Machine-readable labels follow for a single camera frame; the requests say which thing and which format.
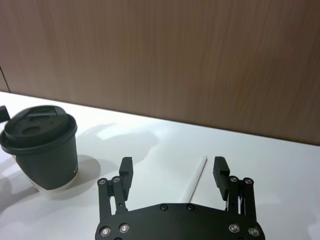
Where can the dark paper coffee cup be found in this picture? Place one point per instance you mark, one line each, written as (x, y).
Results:
(47, 165)

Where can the white paper-wrapped straw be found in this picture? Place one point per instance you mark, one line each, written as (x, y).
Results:
(198, 178)

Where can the black plastic cup lid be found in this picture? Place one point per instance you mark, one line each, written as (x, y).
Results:
(35, 130)

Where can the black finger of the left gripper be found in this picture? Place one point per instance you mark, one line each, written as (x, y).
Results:
(3, 113)

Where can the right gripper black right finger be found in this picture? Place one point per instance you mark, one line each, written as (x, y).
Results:
(220, 177)

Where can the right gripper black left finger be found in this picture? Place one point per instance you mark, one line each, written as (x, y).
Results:
(125, 180)

